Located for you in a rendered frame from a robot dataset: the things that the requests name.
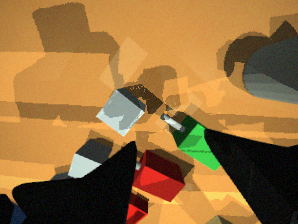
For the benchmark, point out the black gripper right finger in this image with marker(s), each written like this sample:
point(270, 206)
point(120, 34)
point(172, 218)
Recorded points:
point(265, 174)

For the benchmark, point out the red tray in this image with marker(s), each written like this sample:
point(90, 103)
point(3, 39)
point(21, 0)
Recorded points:
point(137, 210)

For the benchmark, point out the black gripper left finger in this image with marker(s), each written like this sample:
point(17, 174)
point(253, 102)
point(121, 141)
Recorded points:
point(100, 197)

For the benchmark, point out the red block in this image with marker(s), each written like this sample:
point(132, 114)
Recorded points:
point(157, 176)

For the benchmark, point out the blue rectangular box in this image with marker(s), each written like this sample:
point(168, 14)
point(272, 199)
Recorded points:
point(18, 215)

